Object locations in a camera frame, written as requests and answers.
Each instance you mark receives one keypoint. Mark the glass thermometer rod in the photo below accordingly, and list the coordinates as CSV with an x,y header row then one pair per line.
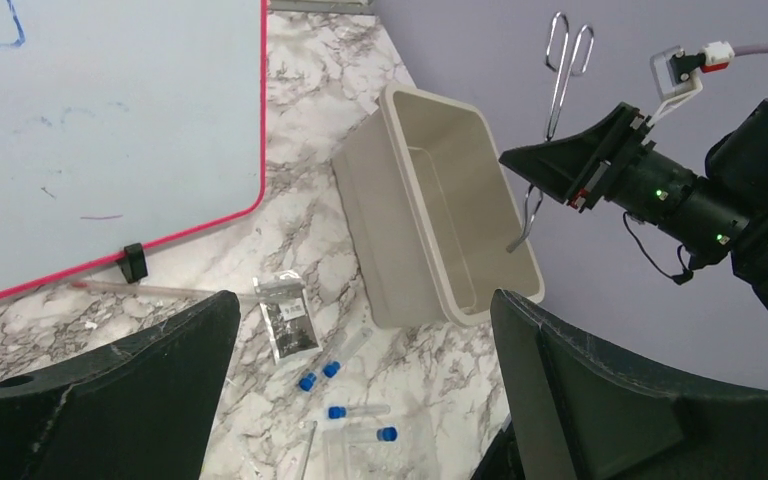
x,y
140,290

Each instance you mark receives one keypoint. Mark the small bag black granules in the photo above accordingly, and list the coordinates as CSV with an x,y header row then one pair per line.
x,y
285,310

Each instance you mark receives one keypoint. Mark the clear plastic bag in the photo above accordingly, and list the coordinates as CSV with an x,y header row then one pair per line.
x,y
412,456

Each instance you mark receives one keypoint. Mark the beige plastic bin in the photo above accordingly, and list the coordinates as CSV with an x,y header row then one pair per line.
x,y
434,222

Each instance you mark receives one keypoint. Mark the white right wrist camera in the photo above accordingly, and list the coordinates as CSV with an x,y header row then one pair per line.
x,y
677,74

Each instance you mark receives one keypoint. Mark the metal crucible tongs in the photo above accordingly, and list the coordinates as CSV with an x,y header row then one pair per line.
x,y
566,62

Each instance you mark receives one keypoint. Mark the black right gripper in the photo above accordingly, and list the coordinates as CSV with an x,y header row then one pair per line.
x,y
722,213

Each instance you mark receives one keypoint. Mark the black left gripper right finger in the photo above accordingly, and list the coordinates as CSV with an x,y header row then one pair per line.
x,y
584,408

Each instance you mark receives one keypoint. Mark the blue capped test tube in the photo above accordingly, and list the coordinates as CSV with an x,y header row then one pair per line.
x,y
356,411
347,352
361,435
333,345

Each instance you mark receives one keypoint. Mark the pink framed whiteboard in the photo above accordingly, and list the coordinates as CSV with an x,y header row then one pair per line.
x,y
124,122

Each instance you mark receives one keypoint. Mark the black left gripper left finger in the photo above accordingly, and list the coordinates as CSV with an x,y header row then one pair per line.
x,y
141,407

